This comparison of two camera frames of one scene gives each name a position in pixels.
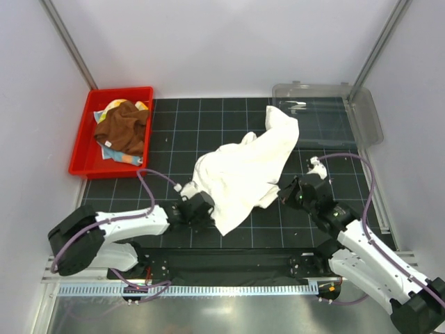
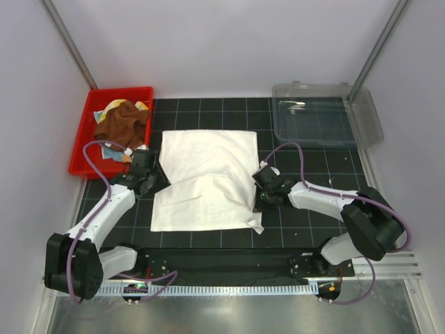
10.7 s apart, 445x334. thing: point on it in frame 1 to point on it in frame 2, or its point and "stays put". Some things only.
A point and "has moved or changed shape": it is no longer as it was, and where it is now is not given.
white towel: (241, 177) has moved or changed shape
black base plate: (232, 266) stays put
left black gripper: (208, 220) to (163, 182)
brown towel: (122, 128) stays put
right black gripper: (286, 195) to (259, 207)
